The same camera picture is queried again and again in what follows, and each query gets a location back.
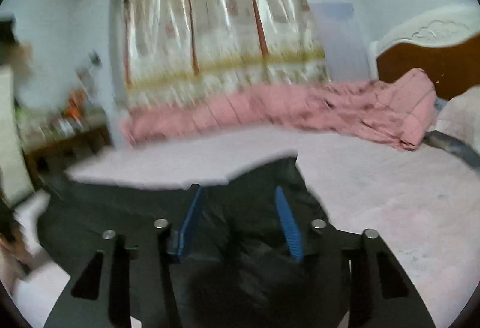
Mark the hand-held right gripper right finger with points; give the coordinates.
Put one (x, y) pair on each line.
(290, 226)

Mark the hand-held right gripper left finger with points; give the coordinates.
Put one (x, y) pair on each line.
(187, 223)

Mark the black puffer jacket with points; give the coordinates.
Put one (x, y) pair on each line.
(240, 223)

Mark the person's left hand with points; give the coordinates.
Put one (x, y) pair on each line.
(17, 256)

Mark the wooden side table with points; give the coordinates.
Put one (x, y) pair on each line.
(75, 144)

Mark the pink quilt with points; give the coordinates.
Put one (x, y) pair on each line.
(262, 106)

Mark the pile of table clutter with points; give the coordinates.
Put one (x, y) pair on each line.
(71, 114)

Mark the grey cloth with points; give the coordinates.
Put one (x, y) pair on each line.
(450, 144)

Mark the cream patterned curtain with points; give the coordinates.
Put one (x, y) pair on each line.
(225, 31)

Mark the white pillow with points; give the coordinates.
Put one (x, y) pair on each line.
(461, 114)

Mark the brown and white headboard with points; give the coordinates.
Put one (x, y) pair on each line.
(412, 61)

